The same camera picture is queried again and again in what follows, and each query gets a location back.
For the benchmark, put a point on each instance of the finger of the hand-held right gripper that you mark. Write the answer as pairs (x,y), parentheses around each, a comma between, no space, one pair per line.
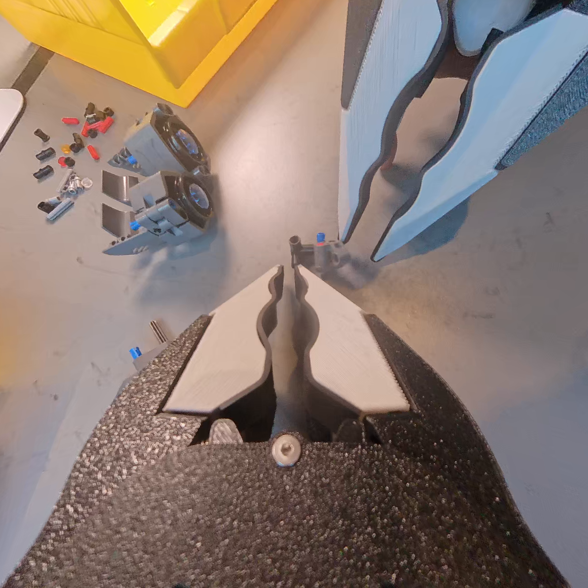
(505,105)
(386,69)

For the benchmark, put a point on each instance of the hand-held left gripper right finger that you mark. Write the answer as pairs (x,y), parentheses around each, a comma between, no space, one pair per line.
(353,363)

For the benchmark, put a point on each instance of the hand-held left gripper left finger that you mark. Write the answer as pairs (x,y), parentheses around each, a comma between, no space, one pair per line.
(220,363)

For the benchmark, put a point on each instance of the grey angular connector piece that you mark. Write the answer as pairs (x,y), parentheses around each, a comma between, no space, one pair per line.
(333,255)

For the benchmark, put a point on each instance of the grey desk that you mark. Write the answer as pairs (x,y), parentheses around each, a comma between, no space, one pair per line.
(459,321)

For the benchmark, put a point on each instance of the grey beam with black axle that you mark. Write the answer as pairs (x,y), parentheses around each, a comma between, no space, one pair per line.
(147,353)

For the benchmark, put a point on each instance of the grey twin engine toy assembly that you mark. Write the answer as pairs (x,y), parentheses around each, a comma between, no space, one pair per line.
(151,193)

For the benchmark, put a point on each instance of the large yellow storage bin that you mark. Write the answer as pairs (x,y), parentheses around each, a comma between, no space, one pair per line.
(160,46)

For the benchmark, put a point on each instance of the scattered small building pieces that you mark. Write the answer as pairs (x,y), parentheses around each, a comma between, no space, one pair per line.
(94,125)

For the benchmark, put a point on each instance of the white rounded board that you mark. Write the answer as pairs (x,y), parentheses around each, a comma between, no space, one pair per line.
(9,115)

